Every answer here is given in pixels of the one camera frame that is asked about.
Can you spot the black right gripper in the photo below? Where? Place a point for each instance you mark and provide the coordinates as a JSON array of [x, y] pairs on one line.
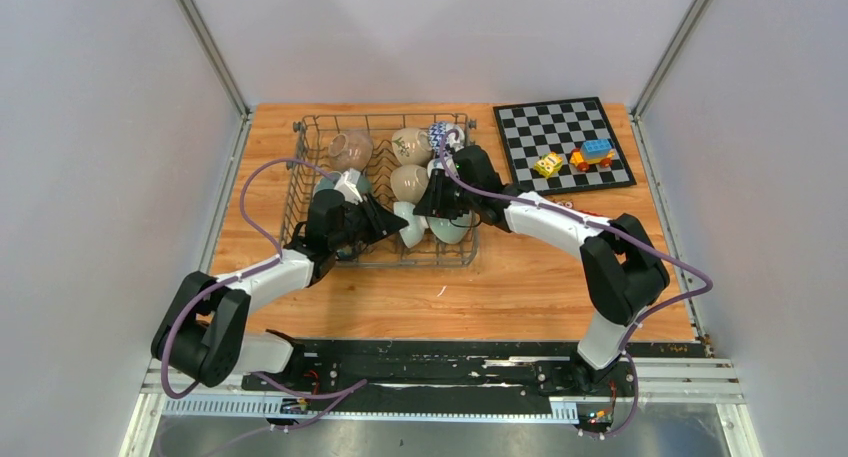
[[432, 202]]

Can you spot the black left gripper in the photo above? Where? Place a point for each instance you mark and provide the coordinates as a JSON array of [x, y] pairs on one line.
[[381, 222]]

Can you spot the mint green leaf bowl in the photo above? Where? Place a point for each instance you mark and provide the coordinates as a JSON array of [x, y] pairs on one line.
[[450, 231]]

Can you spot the white bowl green dashes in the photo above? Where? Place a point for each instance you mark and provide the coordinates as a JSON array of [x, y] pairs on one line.
[[413, 233]]

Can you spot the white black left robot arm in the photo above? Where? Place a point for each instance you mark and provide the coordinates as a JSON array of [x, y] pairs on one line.
[[203, 333]]

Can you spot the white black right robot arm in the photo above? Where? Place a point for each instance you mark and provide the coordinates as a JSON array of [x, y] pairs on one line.
[[622, 269]]

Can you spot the plain beige bowl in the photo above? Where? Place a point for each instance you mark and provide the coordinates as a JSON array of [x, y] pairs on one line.
[[409, 183]]

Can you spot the white bowl blue roses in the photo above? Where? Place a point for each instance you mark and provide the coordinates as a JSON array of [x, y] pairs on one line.
[[437, 166]]

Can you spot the teal bowl with orange flower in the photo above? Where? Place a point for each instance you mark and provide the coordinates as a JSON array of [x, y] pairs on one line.
[[325, 183]]

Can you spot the beige bowl with flower sprig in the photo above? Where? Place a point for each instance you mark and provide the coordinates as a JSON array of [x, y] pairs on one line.
[[411, 146]]

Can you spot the blue white zigzag bowl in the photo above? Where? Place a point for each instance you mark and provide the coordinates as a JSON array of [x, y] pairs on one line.
[[447, 134]]

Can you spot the black white chessboard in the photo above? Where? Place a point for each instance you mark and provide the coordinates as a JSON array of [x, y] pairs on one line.
[[531, 131]]

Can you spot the yellow owl toy block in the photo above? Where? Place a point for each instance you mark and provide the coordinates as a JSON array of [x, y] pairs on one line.
[[548, 165]]

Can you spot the toy brick car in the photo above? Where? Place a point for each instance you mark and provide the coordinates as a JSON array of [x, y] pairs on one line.
[[598, 153]]

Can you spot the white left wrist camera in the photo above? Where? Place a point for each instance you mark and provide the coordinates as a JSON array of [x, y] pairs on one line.
[[346, 184]]

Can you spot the grey wire dish rack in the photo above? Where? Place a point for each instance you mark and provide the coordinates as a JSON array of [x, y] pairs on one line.
[[314, 134]]

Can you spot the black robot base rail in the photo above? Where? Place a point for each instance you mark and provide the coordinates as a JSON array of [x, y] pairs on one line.
[[441, 377]]

